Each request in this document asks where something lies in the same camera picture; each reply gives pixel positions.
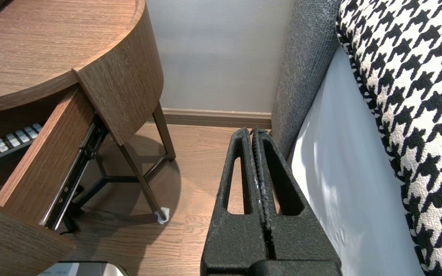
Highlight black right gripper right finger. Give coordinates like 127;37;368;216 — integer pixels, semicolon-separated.
252;128;341;265

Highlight curved wooden table drawer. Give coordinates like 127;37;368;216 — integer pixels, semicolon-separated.
0;86;108;276

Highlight gray fabric headboard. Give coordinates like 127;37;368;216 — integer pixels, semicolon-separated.
271;0;342;158

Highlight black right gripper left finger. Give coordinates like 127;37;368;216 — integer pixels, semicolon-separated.
201;127;267;276

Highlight black white houndstooth pillow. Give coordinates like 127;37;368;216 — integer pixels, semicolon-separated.
335;0;442;276

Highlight round wooden side table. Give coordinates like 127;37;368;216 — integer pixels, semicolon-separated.
0;0;176;223

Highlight brown wall baseboard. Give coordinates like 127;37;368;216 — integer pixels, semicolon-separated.
146;108;272;129

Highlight silver robot chassis with label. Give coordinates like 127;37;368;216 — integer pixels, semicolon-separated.
37;261;130;276

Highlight white bed sheet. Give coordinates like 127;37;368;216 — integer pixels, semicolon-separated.
288;46;425;276

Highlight white table leg pad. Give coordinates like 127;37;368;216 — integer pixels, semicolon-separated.
155;207;170;225

